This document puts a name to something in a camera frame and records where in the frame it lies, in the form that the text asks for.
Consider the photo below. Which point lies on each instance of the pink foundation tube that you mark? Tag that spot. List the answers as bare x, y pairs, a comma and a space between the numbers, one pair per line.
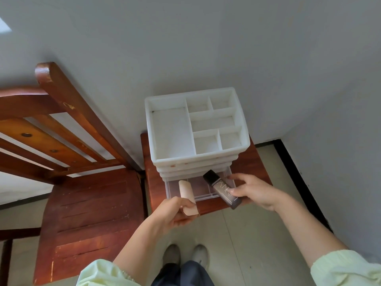
187, 193

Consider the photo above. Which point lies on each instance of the white plastic drawer organizer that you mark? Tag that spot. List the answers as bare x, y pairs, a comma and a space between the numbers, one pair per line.
169, 134

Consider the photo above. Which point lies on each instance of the person's right hand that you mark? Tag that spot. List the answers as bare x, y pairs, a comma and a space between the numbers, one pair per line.
262, 192

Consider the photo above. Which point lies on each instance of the person's left forearm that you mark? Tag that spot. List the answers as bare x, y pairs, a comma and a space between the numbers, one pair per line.
140, 250

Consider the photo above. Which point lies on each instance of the square bottle with black cap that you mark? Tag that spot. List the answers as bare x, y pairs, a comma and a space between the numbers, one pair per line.
225, 192

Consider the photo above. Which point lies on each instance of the wooden slat-back chair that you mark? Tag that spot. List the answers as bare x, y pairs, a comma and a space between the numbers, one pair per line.
89, 217

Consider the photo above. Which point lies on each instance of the brown wooden cabinet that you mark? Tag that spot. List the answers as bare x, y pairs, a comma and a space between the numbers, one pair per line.
256, 166

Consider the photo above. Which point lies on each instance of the window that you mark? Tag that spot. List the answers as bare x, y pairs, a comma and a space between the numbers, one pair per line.
3, 25

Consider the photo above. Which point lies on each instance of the person's left hand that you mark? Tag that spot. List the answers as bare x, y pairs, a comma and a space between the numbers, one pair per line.
169, 214

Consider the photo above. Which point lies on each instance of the dark wooden chair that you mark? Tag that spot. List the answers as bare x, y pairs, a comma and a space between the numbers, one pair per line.
18, 233

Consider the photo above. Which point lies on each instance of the person's dark trousers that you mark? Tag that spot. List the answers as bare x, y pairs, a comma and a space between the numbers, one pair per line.
184, 274

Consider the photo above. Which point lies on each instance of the person's right forearm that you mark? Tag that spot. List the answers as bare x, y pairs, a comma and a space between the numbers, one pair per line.
309, 232

